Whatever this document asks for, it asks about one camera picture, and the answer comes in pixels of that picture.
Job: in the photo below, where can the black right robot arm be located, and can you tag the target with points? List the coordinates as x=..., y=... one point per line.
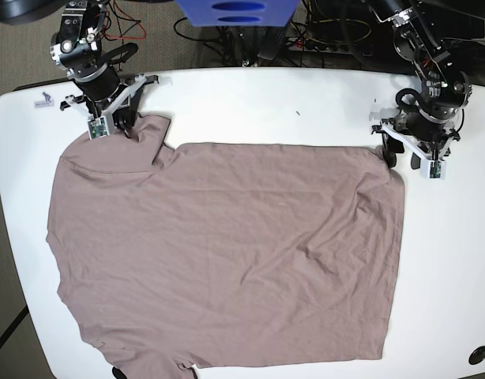
x=77, y=46

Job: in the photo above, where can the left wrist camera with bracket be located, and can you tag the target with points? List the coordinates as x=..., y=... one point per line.
x=431, y=168

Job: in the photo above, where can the blue plastic mount plate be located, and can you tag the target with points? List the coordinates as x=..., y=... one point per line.
x=261, y=13

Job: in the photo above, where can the small purple logo sticker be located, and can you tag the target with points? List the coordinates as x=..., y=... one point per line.
x=46, y=101

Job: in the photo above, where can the black table cable grommet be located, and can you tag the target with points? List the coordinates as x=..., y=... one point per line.
x=477, y=356

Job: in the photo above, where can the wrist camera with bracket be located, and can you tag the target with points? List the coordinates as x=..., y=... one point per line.
x=98, y=109
x=431, y=168

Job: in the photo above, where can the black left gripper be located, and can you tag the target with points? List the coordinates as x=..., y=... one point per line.
x=417, y=134

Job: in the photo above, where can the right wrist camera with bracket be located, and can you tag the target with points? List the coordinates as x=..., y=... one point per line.
x=98, y=109

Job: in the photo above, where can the black power strip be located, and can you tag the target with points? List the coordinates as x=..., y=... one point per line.
x=304, y=45

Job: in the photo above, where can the mauve T-shirt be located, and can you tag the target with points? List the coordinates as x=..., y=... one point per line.
x=212, y=255

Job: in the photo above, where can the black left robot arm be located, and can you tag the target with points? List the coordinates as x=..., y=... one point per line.
x=443, y=81

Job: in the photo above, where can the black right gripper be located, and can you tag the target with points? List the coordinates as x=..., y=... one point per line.
x=102, y=84

